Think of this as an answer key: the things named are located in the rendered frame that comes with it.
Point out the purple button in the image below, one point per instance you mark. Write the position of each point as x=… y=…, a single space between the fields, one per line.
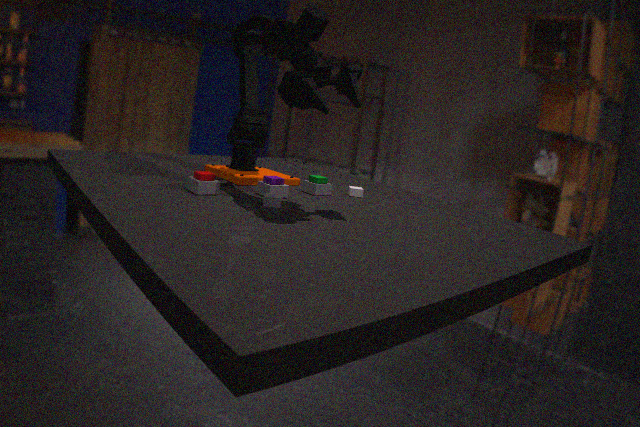
x=272 y=185

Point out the small white block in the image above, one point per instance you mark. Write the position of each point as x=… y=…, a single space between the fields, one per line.
x=355 y=191

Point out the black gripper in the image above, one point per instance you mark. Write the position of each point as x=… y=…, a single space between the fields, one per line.
x=312 y=72

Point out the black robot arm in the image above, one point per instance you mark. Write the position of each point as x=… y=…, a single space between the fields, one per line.
x=250 y=124

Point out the red button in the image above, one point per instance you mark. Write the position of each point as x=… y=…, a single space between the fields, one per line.
x=203 y=183

